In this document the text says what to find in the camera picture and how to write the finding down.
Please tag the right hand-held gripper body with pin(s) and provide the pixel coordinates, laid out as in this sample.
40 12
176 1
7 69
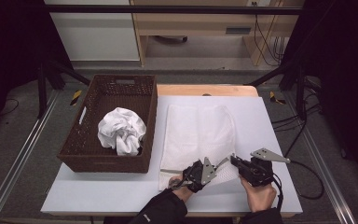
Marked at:
256 171

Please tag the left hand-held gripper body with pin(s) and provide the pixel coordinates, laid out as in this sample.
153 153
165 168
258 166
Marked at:
195 175

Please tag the white garment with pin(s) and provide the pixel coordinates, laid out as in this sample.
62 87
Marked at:
121 129

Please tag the brown woven basket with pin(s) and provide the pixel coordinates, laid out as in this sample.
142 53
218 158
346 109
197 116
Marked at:
118 90

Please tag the person's left hand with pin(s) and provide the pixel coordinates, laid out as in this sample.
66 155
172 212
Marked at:
181 189

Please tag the person's right hand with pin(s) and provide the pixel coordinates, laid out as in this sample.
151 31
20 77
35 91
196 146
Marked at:
259 196

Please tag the black metal stand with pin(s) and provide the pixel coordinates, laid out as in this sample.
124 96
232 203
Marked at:
42 90
300 90

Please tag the light wooden desk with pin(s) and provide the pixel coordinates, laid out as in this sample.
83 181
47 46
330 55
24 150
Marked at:
199 28

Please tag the dark curtain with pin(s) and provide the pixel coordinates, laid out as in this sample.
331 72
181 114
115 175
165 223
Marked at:
9 46
345 62

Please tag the black horizontal bar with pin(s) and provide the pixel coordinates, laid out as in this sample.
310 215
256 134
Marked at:
167 9

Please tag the white cabinet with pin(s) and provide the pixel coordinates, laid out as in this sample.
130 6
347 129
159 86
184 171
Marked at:
96 34

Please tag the aluminium floor rail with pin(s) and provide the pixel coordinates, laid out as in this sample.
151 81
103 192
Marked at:
323 168
15 161

